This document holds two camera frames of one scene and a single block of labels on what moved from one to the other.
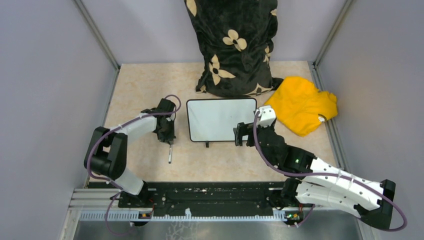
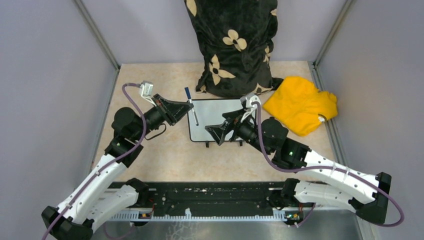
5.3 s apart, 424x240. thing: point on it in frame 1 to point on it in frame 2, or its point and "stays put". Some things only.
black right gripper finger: [238, 139] to [219, 132]
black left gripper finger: [171, 137] to [174, 106]
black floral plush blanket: [236, 37] stays put
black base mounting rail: [207, 198] stays put
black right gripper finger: [240, 130] to [231, 117]
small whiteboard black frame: [213, 120] stays put
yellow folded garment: [297, 103] stays put
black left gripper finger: [164, 136] to [176, 110]
